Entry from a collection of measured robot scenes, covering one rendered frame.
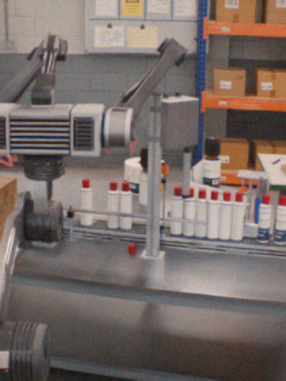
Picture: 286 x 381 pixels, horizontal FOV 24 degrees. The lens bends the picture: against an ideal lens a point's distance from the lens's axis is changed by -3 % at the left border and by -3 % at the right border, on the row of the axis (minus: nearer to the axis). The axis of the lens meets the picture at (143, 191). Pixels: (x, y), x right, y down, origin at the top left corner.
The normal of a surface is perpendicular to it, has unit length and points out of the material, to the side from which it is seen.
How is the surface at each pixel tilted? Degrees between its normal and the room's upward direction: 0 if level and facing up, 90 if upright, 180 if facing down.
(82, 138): 90
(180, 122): 90
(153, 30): 90
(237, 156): 90
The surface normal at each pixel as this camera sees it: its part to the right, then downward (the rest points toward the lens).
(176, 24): -0.05, 0.29
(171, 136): 0.66, 0.23
